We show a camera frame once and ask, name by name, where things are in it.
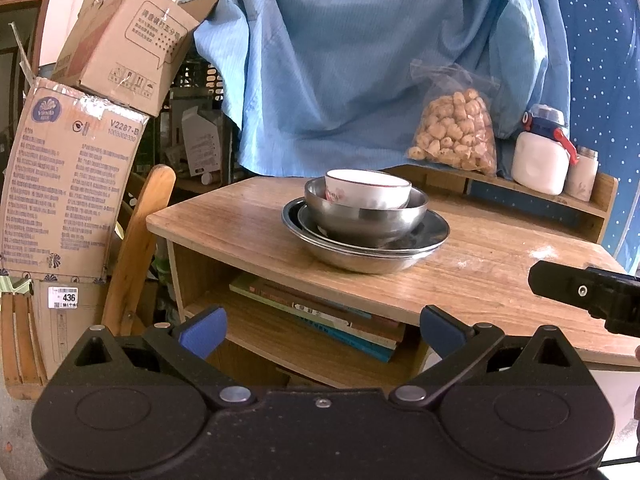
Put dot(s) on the wooden slatted frame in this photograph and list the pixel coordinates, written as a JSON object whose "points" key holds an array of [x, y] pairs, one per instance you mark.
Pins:
{"points": [[20, 340]]}

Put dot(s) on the small white carton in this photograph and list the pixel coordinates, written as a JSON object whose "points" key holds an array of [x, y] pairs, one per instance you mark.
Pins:
{"points": [[200, 145]]}

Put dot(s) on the green book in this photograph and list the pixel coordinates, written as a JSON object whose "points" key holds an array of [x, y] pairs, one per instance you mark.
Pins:
{"points": [[280, 295]]}

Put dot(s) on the black plastic crate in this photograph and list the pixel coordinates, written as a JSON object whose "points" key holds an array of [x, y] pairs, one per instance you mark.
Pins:
{"points": [[200, 80]]}

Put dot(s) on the blue polka dot cloth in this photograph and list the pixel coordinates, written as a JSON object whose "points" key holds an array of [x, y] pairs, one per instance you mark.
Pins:
{"points": [[605, 85]]}

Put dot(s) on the wooden chair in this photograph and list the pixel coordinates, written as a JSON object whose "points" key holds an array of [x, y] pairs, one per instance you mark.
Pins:
{"points": [[140, 240]]}

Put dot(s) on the white bowl with red rim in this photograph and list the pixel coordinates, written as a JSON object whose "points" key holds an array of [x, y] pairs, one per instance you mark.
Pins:
{"points": [[367, 190]]}

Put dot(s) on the brown door frame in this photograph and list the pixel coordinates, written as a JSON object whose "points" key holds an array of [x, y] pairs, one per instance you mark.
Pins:
{"points": [[42, 35]]}

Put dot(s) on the stainless steel bowl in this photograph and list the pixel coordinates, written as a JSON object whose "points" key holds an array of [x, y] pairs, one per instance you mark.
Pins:
{"points": [[360, 225]]}

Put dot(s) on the clear bag of snacks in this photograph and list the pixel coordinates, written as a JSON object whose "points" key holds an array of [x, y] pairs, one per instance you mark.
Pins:
{"points": [[457, 125]]}

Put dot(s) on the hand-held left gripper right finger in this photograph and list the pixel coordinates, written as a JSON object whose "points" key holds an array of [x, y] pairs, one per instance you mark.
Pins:
{"points": [[440, 330]]}

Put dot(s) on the light blue cloth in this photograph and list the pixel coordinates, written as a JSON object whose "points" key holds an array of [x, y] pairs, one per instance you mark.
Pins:
{"points": [[350, 60]]}

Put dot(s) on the white tumbler with steel rim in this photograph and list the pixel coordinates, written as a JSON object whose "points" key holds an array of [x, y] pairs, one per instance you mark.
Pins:
{"points": [[582, 175]]}

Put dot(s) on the stack of books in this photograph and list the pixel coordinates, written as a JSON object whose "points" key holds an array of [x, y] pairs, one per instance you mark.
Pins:
{"points": [[370, 327]]}

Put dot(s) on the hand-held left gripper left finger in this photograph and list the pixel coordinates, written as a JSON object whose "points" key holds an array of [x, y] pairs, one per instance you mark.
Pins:
{"points": [[202, 332]]}

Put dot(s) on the large printed cardboard box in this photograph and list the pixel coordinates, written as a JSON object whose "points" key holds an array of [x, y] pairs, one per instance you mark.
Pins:
{"points": [[65, 185]]}

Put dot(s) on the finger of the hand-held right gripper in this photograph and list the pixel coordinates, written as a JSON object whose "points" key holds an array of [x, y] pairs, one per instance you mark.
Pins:
{"points": [[555, 280]]}

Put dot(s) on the open cardboard box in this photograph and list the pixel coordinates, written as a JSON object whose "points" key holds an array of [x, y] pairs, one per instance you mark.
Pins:
{"points": [[135, 45]]}

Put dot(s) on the teal book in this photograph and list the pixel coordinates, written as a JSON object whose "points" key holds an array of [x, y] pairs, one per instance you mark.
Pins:
{"points": [[370, 350]]}

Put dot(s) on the cardboard box with white label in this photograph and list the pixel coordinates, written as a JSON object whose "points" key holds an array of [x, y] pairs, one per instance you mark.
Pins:
{"points": [[75, 310]]}

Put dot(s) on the large steel basin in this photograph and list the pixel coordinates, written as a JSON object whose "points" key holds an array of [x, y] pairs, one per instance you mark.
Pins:
{"points": [[360, 262]]}

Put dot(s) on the wooden desk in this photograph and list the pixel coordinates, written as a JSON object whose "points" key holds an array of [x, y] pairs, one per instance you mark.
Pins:
{"points": [[500, 270]]}

